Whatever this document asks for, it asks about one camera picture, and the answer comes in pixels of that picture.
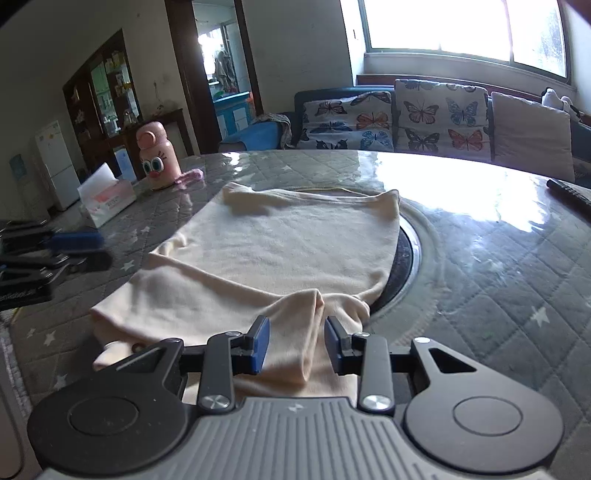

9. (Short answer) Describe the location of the blue towel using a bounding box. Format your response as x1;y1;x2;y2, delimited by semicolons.
221;121;283;151

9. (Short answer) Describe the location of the white refrigerator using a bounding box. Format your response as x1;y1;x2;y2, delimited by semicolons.
34;120;81;212

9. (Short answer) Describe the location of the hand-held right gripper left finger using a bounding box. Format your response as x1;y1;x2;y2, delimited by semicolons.
111;315;271;413

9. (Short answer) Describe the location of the wide butterfly print cushion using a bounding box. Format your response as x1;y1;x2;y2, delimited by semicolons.
298;91;395;152

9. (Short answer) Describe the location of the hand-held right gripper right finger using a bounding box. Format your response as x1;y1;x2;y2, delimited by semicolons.
324;315;478;413

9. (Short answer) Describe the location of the black remote control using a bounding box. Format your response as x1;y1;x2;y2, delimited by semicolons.
546;178;591;207

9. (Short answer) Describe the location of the pink cartoon face bottle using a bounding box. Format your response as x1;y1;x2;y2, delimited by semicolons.
135;121;183;190

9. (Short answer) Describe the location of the dark wooden display cabinet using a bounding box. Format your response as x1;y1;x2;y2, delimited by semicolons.
62;28;144;181

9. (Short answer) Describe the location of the window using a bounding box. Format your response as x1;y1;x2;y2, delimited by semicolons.
340;0;568;79

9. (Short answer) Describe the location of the black round table inset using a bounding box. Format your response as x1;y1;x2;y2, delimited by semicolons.
372;222;422;315

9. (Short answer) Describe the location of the white plush toy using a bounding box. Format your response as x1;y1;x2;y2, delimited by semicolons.
541;88;583;123

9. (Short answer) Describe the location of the tall butterfly print cushion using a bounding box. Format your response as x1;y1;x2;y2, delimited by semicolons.
393;79;495;162

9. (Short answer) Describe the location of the white tissue box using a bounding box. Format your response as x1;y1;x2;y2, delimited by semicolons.
77;162;137;229

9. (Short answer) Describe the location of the blue kitchen cabinet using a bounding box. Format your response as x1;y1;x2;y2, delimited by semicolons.
215;91;256;134

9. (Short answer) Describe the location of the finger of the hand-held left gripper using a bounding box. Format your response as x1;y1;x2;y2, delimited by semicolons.
0;220;106;254
0;251;113;279

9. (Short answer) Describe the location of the dark blue sofa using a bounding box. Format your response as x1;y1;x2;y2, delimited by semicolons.
217;78;591;183

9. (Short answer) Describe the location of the cream knit garment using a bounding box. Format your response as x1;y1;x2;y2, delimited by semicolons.
90;181;402;400

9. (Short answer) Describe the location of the plain beige cushion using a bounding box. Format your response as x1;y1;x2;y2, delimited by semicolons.
490;91;576;183

